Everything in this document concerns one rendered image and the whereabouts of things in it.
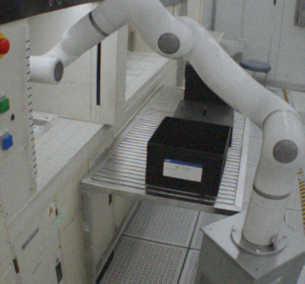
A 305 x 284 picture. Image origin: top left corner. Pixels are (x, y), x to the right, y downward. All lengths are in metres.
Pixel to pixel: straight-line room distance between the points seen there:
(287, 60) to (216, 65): 4.70
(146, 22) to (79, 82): 0.74
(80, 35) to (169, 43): 0.28
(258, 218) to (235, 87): 0.40
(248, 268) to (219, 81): 0.54
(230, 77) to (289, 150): 0.24
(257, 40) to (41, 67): 4.65
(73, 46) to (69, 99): 0.63
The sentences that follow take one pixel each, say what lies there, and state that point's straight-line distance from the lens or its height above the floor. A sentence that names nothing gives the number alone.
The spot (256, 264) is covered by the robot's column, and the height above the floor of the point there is 0.76.
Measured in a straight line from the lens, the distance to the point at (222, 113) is 1.91.
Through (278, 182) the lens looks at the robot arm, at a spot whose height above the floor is 1.01.
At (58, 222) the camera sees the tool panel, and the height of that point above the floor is 0.68.
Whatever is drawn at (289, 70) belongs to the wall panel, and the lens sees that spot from 5.70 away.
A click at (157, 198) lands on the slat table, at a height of 0.75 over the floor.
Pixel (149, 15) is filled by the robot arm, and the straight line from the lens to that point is 0.98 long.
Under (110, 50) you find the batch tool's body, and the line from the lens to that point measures 1.56.
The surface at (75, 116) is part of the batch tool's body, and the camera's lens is 1.71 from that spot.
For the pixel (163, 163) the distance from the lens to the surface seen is 1.39.
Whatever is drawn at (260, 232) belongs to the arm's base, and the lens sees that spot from 1.18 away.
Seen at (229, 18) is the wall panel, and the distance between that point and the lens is 5.57.
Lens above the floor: 1.53
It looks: 24 degrees down
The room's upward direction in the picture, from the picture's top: 3 degrees clockwise
